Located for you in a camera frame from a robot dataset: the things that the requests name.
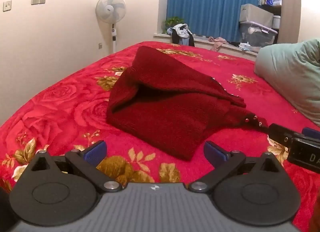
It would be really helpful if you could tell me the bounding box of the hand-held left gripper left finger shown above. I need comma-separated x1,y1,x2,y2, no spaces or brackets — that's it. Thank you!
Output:
22,140,123,194

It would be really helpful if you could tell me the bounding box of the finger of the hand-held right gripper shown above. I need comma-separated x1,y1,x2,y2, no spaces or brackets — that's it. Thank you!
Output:
302,127,320,138
269,123,304,148

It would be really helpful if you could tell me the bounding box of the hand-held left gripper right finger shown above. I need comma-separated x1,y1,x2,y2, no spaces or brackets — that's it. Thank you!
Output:
189,141,290,193

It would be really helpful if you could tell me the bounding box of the dark red knit sweater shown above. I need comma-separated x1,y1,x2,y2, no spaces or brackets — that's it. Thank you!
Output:
106,46,269,161

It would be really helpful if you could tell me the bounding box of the pile of clothes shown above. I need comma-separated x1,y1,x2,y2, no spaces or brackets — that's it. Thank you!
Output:
168,23,195,46

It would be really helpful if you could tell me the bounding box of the red floral blanket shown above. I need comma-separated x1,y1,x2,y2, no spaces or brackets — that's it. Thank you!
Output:
0,41,320,232

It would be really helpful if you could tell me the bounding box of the pale green pillow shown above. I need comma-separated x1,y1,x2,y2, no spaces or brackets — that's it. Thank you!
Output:
254,38,320,128

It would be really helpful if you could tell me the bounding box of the clear plastic storage box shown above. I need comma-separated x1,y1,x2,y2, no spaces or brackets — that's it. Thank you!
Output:
239,21,278,48

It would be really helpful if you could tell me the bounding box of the pink cloth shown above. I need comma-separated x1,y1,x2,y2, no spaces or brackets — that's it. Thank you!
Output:
209,37,229,51

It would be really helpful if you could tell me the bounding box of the white windowsill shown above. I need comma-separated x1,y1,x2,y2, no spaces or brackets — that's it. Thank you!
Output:
153,33,259,56

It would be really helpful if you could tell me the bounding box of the grey box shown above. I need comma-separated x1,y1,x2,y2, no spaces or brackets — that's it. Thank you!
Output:
239,4,274,29

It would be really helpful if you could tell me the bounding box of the wooden shelf unit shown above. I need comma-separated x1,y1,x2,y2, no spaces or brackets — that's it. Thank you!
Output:
257,0,302,44

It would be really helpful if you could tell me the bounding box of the green potted plant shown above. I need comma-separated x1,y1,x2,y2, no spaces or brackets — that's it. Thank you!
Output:
164,17,184,34

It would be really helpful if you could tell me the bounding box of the white standing fan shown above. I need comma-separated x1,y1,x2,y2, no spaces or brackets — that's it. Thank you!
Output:
95,0,127,54

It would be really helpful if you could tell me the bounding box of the blue curtain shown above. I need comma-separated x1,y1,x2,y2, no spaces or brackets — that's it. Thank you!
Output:
167,0,267,43

